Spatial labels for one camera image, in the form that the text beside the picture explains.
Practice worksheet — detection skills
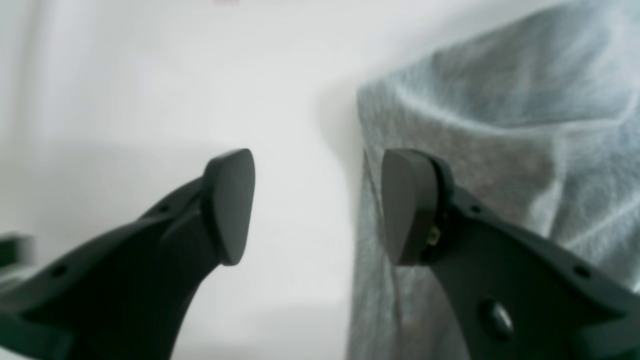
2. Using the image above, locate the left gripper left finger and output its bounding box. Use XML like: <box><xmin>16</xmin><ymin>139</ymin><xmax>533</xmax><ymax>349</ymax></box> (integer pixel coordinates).
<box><xmin>0</xmin><ymin>148</ymin><xmax>256</xmax><ymax>360</ymax></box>

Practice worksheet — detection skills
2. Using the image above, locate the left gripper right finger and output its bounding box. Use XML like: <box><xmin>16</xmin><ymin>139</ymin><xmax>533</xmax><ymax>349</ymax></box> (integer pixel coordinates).
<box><xmin>381</xmin><ymin>148</ymin><xmax>640</xmax><ymax>360</ymax></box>

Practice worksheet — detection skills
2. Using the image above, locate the grey t-shirt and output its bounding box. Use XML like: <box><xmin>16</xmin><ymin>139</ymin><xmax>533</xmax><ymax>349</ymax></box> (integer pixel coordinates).
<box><xmin>346</xmin><ymin>0</ymin><xmax>640</xmax><ymax>360</ymax></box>

